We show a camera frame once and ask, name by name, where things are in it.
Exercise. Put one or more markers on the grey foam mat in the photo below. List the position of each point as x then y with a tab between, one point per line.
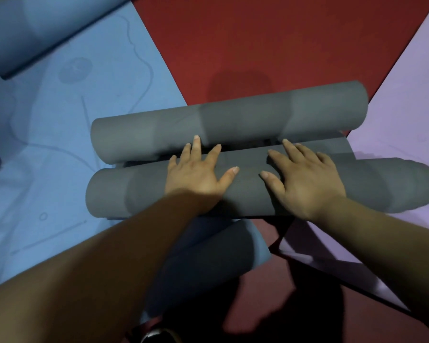
250	114

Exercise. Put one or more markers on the blue foam mat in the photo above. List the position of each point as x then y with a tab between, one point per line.
93	114

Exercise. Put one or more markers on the person's right forearm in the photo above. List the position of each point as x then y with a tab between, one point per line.
386	253

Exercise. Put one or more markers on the purple foam mat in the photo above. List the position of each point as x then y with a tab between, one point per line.
404	114

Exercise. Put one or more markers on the person's right thumb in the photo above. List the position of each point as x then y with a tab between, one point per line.
271	182

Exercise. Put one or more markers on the person's right hand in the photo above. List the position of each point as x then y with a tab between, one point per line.
307	189

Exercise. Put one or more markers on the person's left middle finger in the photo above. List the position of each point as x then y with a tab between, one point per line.
196	148

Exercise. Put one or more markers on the black shoe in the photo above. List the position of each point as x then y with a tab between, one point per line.
161	335

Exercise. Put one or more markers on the person's right middle finger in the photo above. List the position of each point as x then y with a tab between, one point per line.
292	151

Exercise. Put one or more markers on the person's left little finger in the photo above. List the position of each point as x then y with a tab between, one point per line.
172	162

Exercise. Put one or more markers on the person's right little finger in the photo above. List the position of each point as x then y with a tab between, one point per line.
325	159

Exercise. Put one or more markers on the person's left thumb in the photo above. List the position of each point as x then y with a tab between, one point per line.
227	179

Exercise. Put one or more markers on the person's left hand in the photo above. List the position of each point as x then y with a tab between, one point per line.
191	178

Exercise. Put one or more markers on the person's left forearm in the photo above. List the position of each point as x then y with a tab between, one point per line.
85	271

